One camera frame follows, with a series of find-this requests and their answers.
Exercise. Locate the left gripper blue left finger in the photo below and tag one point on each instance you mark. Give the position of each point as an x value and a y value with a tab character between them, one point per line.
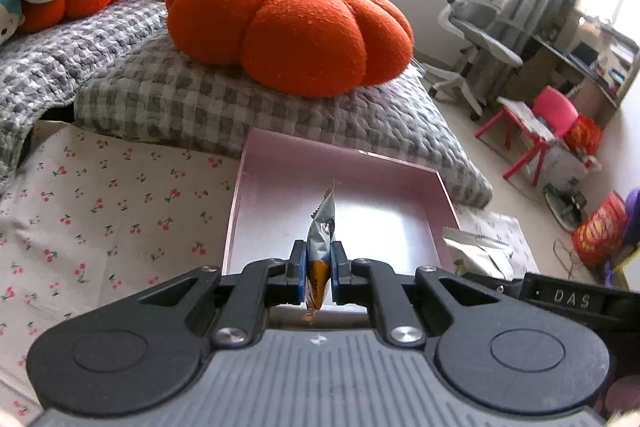
243	300

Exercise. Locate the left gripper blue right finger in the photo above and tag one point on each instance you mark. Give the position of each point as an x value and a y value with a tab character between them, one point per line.
375	285

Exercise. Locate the grey orange snack packet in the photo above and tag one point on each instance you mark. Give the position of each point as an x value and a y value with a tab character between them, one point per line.
319	240

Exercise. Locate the white text snack packet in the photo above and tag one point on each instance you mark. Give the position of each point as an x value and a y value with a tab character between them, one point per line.
476	254

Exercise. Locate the pink silver cardboard box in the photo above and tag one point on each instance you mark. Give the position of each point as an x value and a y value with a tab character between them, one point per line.
386	209

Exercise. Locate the red yellow snack bag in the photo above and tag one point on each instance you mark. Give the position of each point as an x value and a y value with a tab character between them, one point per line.
595	239

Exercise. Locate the red gift bag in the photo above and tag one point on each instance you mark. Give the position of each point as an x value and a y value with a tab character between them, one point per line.
584	136

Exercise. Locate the cherry print cloth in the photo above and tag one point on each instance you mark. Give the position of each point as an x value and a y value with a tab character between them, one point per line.
89	219

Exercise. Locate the red pink child chair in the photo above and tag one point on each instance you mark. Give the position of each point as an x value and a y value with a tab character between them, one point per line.
545	124

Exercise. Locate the dark desk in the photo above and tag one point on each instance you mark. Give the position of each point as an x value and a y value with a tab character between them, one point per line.
588	61

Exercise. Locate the orange pumpkin plush cushion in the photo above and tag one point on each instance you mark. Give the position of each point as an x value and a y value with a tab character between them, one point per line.
309	48

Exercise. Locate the grey checkered quilt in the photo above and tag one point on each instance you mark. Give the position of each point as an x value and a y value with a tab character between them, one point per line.
118	73

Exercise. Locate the grey office chair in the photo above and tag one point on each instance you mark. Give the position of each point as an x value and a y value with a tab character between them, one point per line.
470	20

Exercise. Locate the small orange pumpkin cushion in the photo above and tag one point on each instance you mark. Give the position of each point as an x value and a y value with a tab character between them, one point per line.
45	15

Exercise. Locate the blue monkey plush toy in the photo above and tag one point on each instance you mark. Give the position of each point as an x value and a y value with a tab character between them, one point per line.
11	18

